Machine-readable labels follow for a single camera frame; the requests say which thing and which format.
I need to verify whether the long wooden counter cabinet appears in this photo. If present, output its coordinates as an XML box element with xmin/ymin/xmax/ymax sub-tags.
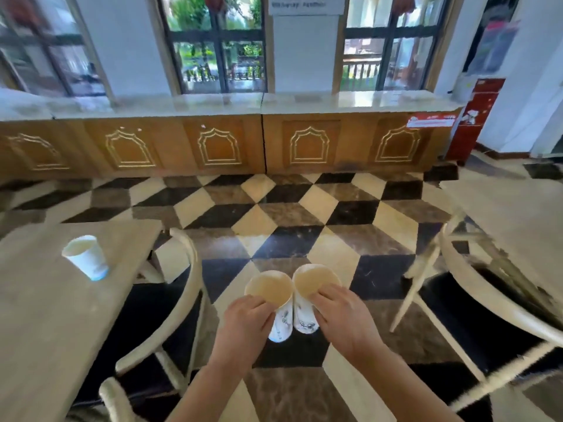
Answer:
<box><xmin>0</xmin><ymin>90</ymin><xmax>464</xmax><ymax>181</ymax></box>

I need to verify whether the grey wooden table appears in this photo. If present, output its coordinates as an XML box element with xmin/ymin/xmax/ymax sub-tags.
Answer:
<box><xmin>0</xmin><ymin>219</ymin><xmax>163</xmax><ymax>422</ymax></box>
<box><xmin>440</xmin><ymin>176</ymin><xmax>563</xmax><ymax>317</ymax></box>

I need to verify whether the white wall notice sign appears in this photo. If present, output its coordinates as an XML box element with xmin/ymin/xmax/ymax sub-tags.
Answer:
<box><xmin>268</xmin><ymin>0</ymin><xmax>346</xmax><ymax>16</ymax></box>

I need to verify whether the person's right forearm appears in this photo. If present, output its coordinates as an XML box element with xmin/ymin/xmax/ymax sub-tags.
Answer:
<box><xmin>350</xmin><ymin>343</ymin><xmax>463</xmax><ymax>422</ymax></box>

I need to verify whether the white paper cup with drink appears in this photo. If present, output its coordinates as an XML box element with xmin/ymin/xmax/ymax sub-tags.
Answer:
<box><xmin>244</xmin><ymin>270</ymin><xmax>294</xmax><ymax>343</ymax></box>
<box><xmin>292</xmin><ymin>263</ymin><xmax>342</xmax><ymax>335</ymax></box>

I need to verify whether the dark framed window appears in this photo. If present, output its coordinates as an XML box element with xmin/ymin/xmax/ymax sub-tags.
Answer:
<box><xmin>0</xmin><ymin>0</ymin><xmax>108</xmax><ymax>98</ymax></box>
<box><xmin>339</xmin><ymin>0</ymin><xmax>454</xmax><ymax>93</ymax></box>
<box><xmin>156</xmin><ymin>0</ymin><xmax>269</xmax><ymax>95</ymax></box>

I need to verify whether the person's left hand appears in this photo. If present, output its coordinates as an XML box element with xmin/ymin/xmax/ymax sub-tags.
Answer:
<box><xmin>210</xmin><ymin>295</ymin><xmax>277</xmax><ymax>377</ymax></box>

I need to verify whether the person's right hand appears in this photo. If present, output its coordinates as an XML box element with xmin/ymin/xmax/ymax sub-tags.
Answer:
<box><xmin>306</xmin><ymin>283</ymin><xmax>384</xmax><ymax>364</ymax></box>

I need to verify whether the white wooden chair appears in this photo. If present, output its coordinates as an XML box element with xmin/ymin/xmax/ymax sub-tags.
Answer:
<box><xmin>389</xmin><ymin>206</ymin><xmax>563</xmax><ymax>414</ymax></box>
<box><xmin>66</xmin><ymin>377</ymin><xmax>148</xmax><ymax>422</ymax></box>
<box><xmin>72</xmin><ymin>227</ymin><xmax>207</xmax><ymax>409</ymax></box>

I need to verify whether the red and white sticker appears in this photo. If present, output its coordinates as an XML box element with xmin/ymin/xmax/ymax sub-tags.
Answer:
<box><xmin>406</xmin><ymin>111</ymin><xmax>459</xmax><ymax>129</ymax></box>

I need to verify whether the empty white paper cup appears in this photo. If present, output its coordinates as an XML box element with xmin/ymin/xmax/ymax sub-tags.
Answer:
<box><xmin>62</xmin><ymin>235</ymin><xmax>110</xmax><ymax>282</ymax></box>

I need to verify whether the person's left forearm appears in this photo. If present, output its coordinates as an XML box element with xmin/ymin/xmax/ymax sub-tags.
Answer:
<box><xmin>166</xmin><ymin>358</ymin><xmax>248</xmax><ymax>422</ymax></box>

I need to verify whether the red fire extinguisher box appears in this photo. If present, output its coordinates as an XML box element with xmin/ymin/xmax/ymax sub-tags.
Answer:
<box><xmin>445</xmin><ymin>77</ymin><xmax>506</xmax><ymax>163</ymax></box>

